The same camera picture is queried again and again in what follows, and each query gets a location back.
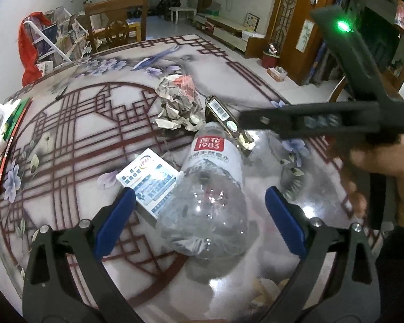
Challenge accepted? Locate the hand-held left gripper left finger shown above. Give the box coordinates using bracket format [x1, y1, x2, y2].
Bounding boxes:
[22, 187, 137, 323]

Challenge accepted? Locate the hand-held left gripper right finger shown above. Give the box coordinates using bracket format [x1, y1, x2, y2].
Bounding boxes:
[265, 186, 381, 323]

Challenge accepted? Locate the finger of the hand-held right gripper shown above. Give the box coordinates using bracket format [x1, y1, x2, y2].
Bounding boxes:
[238, 102, 381, 139]

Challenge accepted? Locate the small dark barcode carton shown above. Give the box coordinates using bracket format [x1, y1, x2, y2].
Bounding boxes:
[205, 95, 256, 151]

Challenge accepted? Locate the clear plastic bottle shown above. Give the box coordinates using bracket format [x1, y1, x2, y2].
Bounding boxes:
[158, 121, 250, 261]

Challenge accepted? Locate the person's right hand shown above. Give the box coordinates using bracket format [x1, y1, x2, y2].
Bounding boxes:
[338, 135, 404, 227]

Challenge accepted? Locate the tissue box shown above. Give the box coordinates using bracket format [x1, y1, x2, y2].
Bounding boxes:
[267, 66, 287, 81]

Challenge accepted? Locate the white blue small box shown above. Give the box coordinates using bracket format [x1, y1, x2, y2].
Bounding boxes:
[116, 148, 180, 219]

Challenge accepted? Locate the red bin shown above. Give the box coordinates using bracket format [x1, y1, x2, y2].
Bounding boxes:
[263, 43, 279, 68]

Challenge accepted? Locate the carved wooden partition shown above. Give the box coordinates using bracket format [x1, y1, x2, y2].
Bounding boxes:
[269, 0, 314, 54]

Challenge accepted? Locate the low television cabinet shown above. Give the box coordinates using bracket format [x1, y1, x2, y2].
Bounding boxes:
[195, 13, 266, 58]

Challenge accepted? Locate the crumpled newspaper ball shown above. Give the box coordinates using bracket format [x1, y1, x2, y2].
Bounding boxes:
[155, 74, 206, 132]

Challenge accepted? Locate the stack of green red books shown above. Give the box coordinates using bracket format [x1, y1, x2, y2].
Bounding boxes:
[0, 97, 32, 199]

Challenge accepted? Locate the white stool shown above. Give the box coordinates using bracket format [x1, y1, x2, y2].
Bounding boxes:
[168, 7, 196, 25]

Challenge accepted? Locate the red cloth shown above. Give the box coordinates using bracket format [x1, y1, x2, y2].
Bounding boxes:
[18, 12, 53, 88]

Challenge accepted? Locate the wooden chair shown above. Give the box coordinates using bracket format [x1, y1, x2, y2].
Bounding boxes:
[84, 0, 147, 54]

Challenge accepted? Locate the framed wall picture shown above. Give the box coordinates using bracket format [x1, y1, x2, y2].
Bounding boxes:
[302, 20, 314, 52]

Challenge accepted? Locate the patterned picture frame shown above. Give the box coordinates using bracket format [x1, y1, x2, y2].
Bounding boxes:
[244, 13, 259, 32]

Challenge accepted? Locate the white wire rack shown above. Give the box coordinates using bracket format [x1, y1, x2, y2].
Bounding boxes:
[22, 7, 91, 71]

